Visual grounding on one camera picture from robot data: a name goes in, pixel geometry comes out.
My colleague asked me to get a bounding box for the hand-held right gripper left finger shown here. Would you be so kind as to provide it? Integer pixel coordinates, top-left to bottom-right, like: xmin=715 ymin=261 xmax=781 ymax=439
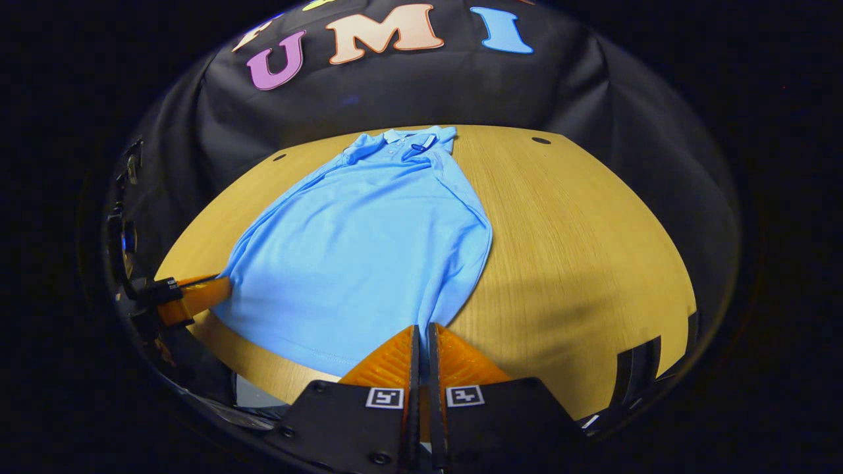
xmin=275 ymin=324 xmax=422 ymax=474

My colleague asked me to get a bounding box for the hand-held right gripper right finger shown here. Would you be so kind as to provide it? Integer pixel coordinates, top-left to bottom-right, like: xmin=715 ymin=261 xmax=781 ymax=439
xmin=428 ymin=322 xmax=584 ymax=474

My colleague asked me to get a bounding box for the light blue T-shirt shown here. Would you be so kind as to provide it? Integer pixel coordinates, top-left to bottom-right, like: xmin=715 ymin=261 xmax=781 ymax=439
xmin=211 ymin=125 xmax=495 ymax=379

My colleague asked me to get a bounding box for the black backdrop cloth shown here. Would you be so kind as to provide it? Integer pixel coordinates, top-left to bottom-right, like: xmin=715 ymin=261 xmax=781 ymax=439
xmin=125 ymin=0 xmax=745 ymax=317

